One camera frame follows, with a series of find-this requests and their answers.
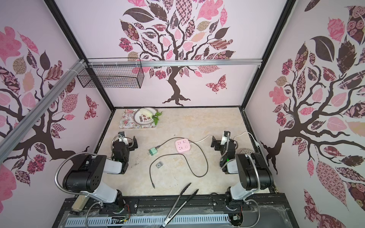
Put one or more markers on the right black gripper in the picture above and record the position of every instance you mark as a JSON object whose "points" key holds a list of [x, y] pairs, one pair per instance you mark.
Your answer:
{"points": [[220, 144]]}

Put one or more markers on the green USB charger cube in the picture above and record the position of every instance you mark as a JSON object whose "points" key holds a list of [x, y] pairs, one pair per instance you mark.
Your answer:
{"points": [[153, 151]]}

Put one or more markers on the pink power strip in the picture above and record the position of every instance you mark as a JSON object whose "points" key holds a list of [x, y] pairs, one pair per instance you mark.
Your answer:
{"points": [[183, 145]]}

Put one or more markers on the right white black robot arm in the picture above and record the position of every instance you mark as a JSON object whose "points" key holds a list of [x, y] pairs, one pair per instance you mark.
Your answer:
{"points": [[254, 174]]}

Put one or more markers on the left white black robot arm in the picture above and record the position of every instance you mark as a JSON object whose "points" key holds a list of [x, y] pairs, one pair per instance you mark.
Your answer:
{"points": [[81, 174]]}

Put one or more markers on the patterned round bowl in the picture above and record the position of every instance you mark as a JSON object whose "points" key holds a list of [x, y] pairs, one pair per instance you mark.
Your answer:
{"points": [[247, 151]]}

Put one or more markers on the floral placemat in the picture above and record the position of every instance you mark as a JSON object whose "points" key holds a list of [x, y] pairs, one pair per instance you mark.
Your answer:
{"points": [[128, 120]]}

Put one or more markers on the white patterned plate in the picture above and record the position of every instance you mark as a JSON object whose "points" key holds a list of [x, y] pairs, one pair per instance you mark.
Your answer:
{"points": [[141, 119]]}

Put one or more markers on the white flower with leaves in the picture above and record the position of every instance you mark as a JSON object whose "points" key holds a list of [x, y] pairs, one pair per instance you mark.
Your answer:
{"points": [[150, 115]]}

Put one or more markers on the beige box on base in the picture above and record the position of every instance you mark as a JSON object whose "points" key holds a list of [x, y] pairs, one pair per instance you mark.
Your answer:
{"points": [[80, 203]]}

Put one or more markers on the black metal tongs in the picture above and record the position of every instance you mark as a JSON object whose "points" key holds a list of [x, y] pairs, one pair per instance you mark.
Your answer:
{"points": [[173, 211]]}

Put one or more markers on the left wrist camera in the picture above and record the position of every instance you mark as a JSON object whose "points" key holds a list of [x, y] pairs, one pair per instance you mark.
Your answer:
{"points": [[122, 138]]}

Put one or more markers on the black wire basket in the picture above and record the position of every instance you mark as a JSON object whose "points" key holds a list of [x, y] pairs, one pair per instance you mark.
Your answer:
{"points": [[112, 73]]}

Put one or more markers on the white slotted cable duct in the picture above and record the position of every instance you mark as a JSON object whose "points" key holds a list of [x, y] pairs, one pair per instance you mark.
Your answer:
{"points": [[146, 221]]}

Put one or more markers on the aluminium rail back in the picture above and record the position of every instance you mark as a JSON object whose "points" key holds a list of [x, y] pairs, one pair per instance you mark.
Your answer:
{"points": [[178, 63]]}

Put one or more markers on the aluminium rail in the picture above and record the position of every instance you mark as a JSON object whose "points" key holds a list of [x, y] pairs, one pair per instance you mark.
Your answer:
{"points": [[178, 63], [15, 136]]}

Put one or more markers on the aluminium rail left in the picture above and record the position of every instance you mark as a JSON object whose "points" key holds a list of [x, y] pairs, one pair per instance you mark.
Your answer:
{"points": [[15, 136]]}

